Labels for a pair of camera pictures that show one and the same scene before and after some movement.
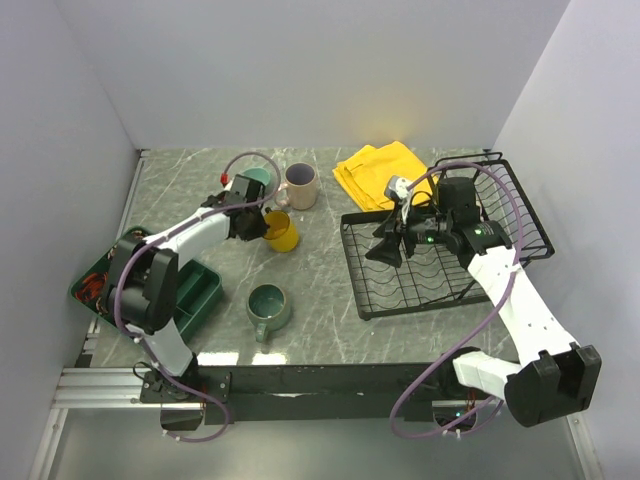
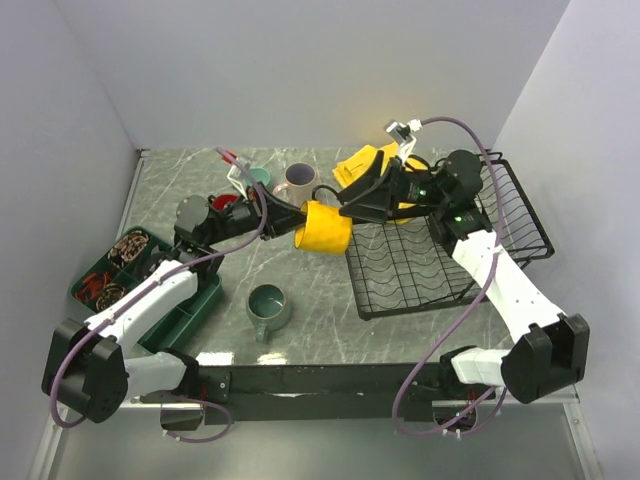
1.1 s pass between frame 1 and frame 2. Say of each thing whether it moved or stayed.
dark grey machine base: stayed
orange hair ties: stayed
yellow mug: moved
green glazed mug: stayed
